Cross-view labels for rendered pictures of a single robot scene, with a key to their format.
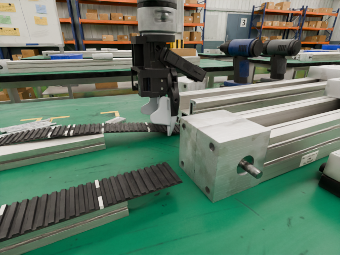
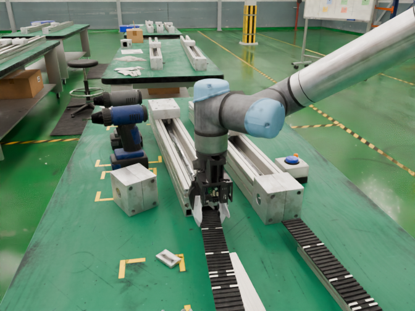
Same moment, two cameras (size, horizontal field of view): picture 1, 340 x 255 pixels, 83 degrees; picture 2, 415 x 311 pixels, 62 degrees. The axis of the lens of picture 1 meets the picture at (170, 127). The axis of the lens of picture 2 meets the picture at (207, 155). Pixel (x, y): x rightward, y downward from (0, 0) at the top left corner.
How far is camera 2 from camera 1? 0.85 m
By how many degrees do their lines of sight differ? 72
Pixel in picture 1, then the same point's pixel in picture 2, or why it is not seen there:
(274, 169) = not seen: hidden behind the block
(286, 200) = not seen: hidden behind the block
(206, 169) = (294, 205)
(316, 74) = (160, 115)
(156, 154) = (247, 234)
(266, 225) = (312, 208)
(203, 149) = (292, 197)
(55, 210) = (328, 260)
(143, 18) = (222, 144)
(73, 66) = not seen: outside the picture
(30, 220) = (337, 265)
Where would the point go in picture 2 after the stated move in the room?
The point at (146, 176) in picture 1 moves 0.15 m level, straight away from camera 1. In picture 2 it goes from (296, 229) to (232, 228)
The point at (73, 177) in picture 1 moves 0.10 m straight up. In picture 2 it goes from (279, 276) to (283, 237)
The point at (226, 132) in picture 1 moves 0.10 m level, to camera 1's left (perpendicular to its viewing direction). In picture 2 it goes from (292, 183) to (294, 204)
